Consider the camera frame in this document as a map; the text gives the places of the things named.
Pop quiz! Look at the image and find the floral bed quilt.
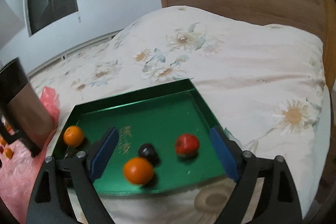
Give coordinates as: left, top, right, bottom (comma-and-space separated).
31, 6, 331, 214

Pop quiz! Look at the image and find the black plum in tray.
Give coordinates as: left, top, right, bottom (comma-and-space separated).
138, 143, 158, 162

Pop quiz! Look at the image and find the orange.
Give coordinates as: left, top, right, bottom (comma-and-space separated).
4, 147, 14, 159
123, 157, 154, 185
63, 126, 84, 148
0, 137, 7, 146

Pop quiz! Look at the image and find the pink plastic sheet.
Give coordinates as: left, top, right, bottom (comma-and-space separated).
0, 86, 61, 224

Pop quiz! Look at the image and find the green tray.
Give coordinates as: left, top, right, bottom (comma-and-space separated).
65, 79, 226, 197

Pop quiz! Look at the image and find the black copper cylindrical appliance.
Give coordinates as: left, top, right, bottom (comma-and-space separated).
1, 58, 55, 157

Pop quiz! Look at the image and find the orange in tray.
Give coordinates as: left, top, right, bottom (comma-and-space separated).
63, 126, 84, 148

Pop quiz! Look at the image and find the wooden headboard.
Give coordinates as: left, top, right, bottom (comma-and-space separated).
161, 0, 335, 89

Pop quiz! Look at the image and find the red apple in tray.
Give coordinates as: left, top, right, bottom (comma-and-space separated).
175, 134, 200, 157

